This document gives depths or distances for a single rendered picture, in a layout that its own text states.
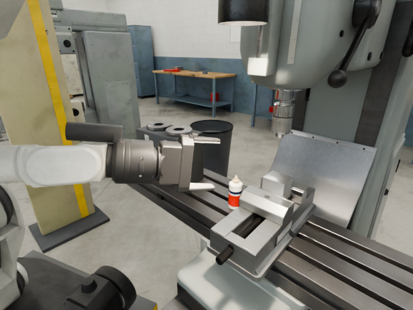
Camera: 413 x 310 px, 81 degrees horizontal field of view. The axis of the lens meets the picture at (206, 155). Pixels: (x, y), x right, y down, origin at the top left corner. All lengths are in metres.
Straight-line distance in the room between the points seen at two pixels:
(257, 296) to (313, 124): 0.61
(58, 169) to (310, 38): 0.47
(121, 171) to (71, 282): 0.76
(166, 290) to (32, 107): 1.50
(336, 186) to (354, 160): 0.10
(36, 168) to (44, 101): 1.60
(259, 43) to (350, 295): 0.52
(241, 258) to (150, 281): 1.30
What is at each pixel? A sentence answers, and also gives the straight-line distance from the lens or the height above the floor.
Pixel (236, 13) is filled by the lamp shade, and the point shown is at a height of 1.43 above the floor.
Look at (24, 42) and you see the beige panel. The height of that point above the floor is 1.42.
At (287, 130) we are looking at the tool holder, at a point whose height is 1.21.
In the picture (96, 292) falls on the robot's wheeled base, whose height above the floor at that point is 0.61.
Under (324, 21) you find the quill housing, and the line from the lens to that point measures 0.50.
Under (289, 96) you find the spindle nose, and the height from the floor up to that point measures 1.29.
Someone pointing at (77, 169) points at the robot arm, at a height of 1.20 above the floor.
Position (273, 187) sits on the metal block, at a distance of 0.65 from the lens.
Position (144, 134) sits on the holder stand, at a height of 1.11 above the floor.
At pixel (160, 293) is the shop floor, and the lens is 1.75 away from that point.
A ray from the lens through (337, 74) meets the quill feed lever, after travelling 0.47.
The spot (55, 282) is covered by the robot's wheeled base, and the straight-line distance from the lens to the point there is 1.20.
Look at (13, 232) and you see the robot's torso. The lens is 0.87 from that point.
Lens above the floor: 1.38
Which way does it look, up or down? 23 degrees down
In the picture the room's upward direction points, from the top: straight up
